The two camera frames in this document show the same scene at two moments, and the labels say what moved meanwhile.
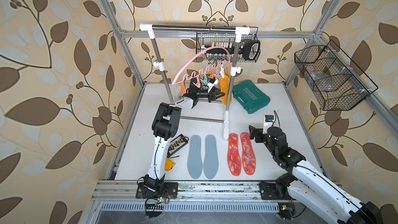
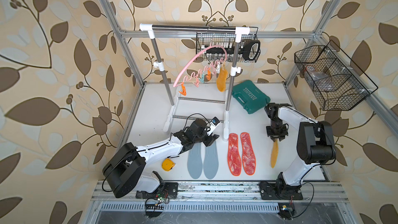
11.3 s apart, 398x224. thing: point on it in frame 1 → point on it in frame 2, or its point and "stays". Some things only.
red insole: x=233 y=154 stays
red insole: x=249 y=157 stays
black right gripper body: x=260 y=137 → x=276 y=130
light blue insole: x=211 y=162 stays
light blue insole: x=195 y=161 stays
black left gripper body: x=204 y=95 → x=208 y=141
